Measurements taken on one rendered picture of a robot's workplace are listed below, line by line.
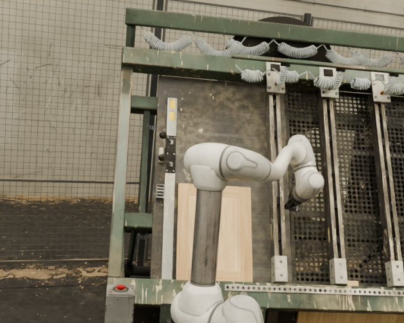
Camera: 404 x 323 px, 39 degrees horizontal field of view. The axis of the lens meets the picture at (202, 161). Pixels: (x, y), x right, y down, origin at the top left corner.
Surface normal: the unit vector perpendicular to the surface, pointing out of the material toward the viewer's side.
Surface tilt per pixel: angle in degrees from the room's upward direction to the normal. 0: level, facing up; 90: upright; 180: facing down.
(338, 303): 59
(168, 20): 90
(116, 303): 90
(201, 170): 93
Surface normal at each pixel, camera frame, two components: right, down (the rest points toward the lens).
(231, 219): 0.16, -0.35
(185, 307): -0.66, -0.04
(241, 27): 0.14, 0.18
